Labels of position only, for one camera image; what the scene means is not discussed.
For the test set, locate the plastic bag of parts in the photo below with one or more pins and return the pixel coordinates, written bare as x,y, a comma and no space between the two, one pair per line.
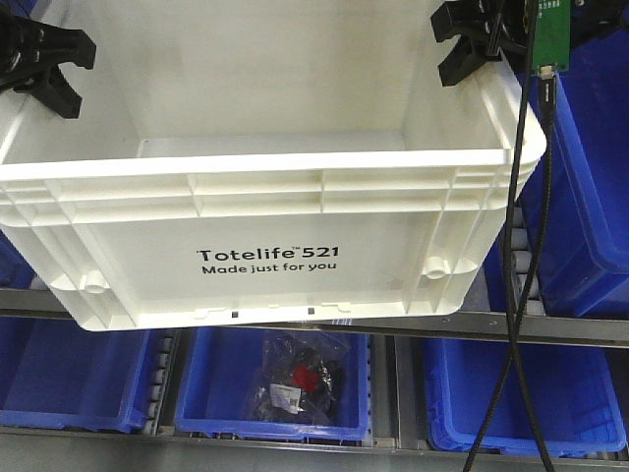
300,378

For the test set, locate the lower left roller track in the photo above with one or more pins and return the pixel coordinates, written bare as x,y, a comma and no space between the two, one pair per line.
160,380

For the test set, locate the blue plastic bin right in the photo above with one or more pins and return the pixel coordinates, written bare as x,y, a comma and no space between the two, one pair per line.
583,268

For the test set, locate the blue bin lower right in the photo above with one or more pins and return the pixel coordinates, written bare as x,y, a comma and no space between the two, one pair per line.
571,389

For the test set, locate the white plastic tote box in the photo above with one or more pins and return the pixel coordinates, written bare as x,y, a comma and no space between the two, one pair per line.
242,162

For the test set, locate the blue plastic bin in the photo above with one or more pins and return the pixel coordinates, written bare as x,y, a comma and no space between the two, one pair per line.
15,270
583,268

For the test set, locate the lower metal shelf rail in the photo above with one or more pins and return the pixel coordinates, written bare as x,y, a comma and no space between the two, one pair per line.
41,450

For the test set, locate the blue bin lower middle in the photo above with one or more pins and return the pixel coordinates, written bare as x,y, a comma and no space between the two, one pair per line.
213,397

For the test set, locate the blue plastic bin left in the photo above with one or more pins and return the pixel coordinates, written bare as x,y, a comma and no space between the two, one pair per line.
15,270

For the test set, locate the right white roller track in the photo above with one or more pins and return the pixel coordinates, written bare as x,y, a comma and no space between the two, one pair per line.
520,260

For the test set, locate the blue bin lower left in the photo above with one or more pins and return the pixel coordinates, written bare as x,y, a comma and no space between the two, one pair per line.
56,375

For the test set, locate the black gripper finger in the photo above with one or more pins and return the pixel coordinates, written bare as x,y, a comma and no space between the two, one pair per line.
31,55
485,31

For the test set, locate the green circuit board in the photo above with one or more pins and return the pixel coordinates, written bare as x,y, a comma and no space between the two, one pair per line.
552,39

